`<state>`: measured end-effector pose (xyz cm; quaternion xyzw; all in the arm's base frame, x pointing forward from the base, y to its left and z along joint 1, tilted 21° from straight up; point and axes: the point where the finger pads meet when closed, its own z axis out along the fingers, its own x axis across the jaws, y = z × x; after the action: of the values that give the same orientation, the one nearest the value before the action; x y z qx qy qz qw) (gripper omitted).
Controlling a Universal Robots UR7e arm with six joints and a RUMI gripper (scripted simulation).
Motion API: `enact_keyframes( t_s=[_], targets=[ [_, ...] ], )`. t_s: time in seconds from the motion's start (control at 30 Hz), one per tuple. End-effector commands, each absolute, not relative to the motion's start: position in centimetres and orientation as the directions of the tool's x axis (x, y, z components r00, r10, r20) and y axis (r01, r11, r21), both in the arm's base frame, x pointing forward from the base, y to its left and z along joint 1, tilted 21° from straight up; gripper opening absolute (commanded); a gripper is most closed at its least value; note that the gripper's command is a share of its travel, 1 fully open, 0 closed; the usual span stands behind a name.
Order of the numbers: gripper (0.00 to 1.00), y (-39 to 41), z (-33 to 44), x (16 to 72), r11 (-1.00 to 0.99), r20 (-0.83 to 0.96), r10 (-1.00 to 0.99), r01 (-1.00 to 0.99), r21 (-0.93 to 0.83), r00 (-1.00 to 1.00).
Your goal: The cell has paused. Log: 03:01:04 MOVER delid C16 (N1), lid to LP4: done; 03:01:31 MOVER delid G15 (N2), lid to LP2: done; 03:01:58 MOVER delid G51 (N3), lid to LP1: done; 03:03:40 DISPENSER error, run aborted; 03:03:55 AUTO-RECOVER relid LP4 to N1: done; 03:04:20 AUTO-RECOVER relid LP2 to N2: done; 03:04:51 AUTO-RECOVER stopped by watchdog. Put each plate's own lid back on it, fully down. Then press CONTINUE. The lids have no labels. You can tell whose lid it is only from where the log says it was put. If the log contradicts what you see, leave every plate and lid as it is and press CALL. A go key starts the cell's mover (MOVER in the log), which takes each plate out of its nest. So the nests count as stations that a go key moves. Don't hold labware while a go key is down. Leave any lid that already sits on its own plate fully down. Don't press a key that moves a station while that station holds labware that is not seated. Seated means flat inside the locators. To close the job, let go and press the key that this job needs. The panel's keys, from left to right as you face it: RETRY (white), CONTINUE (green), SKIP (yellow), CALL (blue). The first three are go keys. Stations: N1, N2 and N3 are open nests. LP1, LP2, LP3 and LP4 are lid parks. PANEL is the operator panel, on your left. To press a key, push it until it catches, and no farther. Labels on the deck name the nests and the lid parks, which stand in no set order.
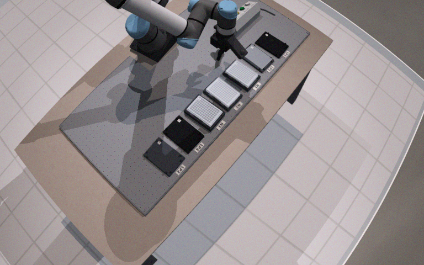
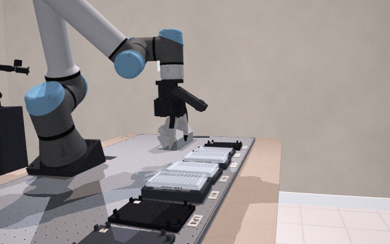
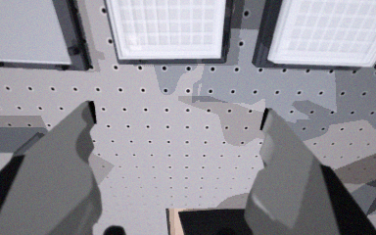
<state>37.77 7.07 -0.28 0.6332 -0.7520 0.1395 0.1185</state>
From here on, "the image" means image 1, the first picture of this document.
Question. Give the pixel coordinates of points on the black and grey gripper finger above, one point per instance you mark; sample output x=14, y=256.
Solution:
x=217, y=56

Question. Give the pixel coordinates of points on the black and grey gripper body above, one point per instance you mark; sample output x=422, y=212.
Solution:
x=217, y=40

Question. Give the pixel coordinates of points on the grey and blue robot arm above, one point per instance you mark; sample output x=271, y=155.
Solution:
x=150, y=20

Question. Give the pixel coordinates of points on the grey button panel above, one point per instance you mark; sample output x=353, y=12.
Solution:
x=246, y=14

